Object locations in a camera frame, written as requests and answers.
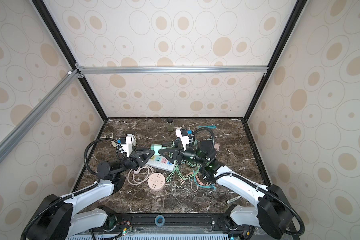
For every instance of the pink round socket hub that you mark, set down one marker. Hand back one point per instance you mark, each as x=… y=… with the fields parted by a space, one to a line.
x=156 y=182

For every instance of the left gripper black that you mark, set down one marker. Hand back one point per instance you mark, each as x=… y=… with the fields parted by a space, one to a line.
x=131 y=162

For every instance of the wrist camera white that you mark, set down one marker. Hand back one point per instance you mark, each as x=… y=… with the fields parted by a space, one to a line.
x=127 y=144
x=185 y=137

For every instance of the teal utility knife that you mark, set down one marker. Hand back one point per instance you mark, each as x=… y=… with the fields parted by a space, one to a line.
x=209 y=127

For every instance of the glass spice jar black lid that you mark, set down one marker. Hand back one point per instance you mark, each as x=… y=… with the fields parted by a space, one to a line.
x=170 y=124

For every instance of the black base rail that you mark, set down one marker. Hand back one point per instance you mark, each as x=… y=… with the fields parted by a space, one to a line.
x=180 y=223

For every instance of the silver aluminium bar back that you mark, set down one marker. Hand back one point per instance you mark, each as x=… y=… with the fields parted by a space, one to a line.
x=173 y=70

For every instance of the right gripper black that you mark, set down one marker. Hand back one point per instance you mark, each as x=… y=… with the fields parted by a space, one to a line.
x=180 y=155

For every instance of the silver aluminium bar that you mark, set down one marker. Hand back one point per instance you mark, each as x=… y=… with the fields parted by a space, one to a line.
x=14 y=137
x=173 y=70

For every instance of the silver aluminium bar left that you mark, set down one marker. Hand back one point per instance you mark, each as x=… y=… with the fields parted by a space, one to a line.
x=14 y=137

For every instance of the white colourful power strip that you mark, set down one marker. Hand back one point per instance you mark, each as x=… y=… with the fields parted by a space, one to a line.
x=161 y=163

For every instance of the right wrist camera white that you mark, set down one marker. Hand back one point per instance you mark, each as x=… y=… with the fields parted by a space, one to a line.
x=185 y=137

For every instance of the green charger plug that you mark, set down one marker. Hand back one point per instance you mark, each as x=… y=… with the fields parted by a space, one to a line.
x=156 y=148

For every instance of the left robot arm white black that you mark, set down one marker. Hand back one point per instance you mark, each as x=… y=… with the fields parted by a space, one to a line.
x=58 y=218

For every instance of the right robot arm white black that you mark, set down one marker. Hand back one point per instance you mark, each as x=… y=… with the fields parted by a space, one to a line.
x=215 y=172

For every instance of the blue tape roll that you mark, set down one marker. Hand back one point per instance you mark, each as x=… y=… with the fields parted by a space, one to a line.
x=159 y=220

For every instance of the pink charger plug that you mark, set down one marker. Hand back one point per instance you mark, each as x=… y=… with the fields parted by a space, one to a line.
x=217 y=146

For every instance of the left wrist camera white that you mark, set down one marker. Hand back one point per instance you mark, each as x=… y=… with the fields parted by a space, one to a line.
x=127 y=144

